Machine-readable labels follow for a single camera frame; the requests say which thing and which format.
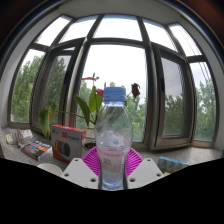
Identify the small colourful book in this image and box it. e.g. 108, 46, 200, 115
20, 139, 54, 162

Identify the potted plant in white pot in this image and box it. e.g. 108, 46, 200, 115
38, 72, 142, 152

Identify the coiled white cable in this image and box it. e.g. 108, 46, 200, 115
16, 128, 34, 145

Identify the clear blue-capped water bottle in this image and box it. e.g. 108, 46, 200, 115
94, 86, 135, 191

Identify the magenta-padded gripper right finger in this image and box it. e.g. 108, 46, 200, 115
123, 147, 165, 191

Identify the red and white filament box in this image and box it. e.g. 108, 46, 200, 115
49, 124, 87, 165

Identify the dark-framed bay window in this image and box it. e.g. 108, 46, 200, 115
8, 13, 219, 151

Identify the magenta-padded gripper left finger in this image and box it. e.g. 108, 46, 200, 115
61, 146, 102, 191

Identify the blue carton pack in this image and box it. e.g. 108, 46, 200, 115
156, 155, 190, 175

